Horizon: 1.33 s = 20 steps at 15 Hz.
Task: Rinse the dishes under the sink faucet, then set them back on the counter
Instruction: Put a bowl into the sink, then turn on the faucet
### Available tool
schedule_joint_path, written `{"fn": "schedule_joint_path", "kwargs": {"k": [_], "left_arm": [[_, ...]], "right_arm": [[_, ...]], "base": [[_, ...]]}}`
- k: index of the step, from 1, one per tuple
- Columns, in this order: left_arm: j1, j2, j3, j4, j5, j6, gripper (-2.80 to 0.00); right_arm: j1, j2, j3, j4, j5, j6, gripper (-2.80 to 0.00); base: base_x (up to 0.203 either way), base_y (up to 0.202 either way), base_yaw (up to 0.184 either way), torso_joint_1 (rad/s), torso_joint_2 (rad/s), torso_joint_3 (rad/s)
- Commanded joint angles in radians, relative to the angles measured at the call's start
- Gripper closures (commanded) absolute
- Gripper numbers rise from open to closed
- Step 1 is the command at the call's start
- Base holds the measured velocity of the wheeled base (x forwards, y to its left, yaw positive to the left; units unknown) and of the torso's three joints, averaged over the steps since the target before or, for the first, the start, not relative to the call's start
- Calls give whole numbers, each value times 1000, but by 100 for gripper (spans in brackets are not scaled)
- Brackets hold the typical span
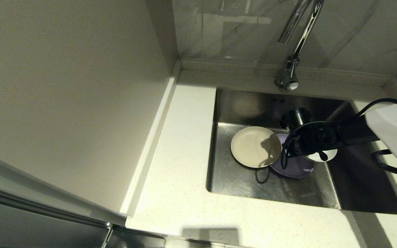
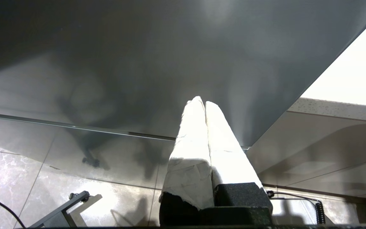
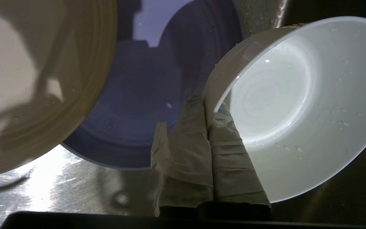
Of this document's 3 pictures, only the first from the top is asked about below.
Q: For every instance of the beige round plate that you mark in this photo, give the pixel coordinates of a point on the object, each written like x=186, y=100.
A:
x=250, y=148

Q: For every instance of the chrome kitchen faucet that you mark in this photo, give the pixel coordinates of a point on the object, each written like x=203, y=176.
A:
x=286, y=74

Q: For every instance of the purple round plate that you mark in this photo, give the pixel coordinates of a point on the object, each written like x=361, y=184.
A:
x=295, y=168

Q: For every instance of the white round bowl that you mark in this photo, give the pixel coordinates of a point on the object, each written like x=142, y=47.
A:
x=332, y=154

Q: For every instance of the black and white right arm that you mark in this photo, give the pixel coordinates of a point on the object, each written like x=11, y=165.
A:
x=391, y=127

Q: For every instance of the stainless steel sink basin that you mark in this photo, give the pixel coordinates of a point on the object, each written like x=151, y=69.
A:
x=233, y=186

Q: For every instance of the grey under-counter cabinet front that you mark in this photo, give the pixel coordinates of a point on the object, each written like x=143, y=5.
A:
x=136, y=241

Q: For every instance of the tall beige side panel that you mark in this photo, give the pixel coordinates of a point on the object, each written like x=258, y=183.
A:
x=64, y=86

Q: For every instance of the grey glossy refrigerator door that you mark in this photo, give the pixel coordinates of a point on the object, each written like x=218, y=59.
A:
x=12, y=177
x=29, y=230

